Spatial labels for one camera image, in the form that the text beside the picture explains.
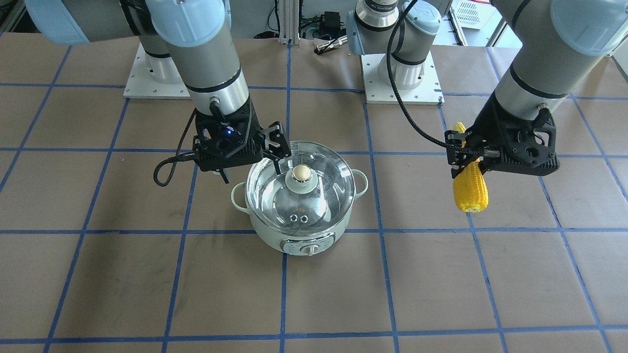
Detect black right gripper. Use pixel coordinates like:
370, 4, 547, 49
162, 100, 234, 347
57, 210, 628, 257
192, 98, 291, 184

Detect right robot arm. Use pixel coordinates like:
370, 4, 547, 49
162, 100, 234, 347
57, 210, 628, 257
25, 0, 291, 187

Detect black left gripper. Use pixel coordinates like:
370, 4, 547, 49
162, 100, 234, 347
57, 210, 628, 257
445, 94, 559, 178

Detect glass pot lid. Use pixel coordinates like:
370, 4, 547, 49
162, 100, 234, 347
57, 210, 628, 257
245, 141, 356, 242

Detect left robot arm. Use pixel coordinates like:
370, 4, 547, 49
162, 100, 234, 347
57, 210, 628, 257
445, 0, 627, 178

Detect white electric cooking pot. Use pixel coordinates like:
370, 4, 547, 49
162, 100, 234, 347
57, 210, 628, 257
231, 141, 368, 257

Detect yellow corn cob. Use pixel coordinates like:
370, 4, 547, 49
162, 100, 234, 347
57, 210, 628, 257
451, 122, 489, 213

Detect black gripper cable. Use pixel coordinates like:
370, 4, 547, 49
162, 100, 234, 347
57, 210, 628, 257
387, 0, 462, 151

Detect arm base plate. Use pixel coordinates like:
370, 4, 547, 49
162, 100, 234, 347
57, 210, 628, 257
360, 51, 445, 105
123, 45, 191, 100

